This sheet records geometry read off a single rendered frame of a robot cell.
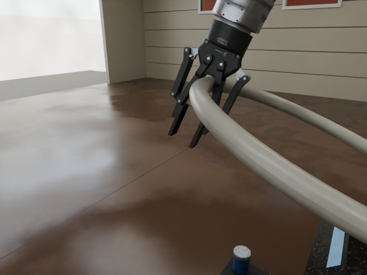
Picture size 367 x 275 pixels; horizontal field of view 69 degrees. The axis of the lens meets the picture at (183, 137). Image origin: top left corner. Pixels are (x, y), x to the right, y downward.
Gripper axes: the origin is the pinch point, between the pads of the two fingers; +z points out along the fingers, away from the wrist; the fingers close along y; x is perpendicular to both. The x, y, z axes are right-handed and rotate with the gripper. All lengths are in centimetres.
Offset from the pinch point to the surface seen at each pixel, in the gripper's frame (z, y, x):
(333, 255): 21, 46, 24
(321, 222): 24, 45, 45
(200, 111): -9.3, 5.4, -17.1
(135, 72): 200, -429, 701
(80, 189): 155, -103, 120
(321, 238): 24, 45, 35
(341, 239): 18, 47, 30
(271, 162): -10.0, 15.4, -23.1
